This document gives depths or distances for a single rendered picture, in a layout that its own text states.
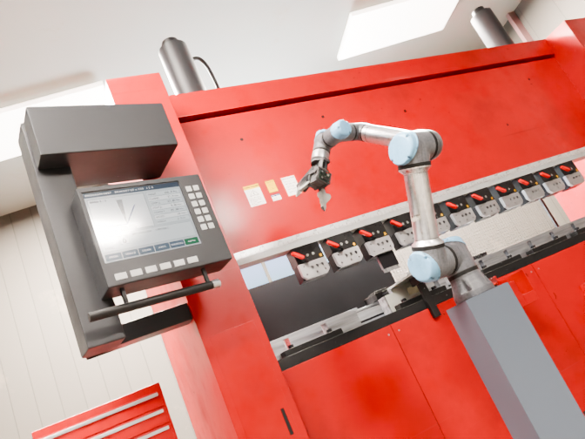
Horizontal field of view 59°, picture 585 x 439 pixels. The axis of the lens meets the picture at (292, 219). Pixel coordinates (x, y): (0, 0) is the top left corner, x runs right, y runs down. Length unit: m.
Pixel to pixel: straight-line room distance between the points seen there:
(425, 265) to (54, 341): 4.22
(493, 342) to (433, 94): 1.98
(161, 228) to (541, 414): 1.39
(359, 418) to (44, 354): 3.76
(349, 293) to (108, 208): 1.75
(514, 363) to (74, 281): 1.47
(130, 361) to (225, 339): 3.28
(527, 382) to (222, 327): 1.10
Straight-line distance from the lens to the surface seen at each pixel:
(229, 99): 2.85
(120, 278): 1.73
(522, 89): 4.05
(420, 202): 1.87
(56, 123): 2.01
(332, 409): 2.27
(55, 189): 1.97
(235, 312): 2.12
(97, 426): 2.35
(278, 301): 2.99
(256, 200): 2.57
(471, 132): 3.49
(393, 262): 2.76
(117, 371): 5.32
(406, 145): 1.85
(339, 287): 3.16
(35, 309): 5.62
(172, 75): 3.04
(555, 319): 3.06
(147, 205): 1.88
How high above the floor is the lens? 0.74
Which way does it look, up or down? 17 degrees up
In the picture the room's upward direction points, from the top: 25 degrees counter-clockwise
